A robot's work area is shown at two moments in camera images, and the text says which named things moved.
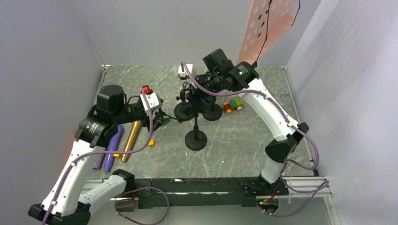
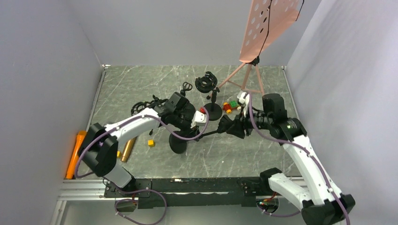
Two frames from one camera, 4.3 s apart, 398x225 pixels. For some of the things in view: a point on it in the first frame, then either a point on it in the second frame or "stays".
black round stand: (195, 139) → (178, 145)
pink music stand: (269, 20) stays
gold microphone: (133, 133) stays
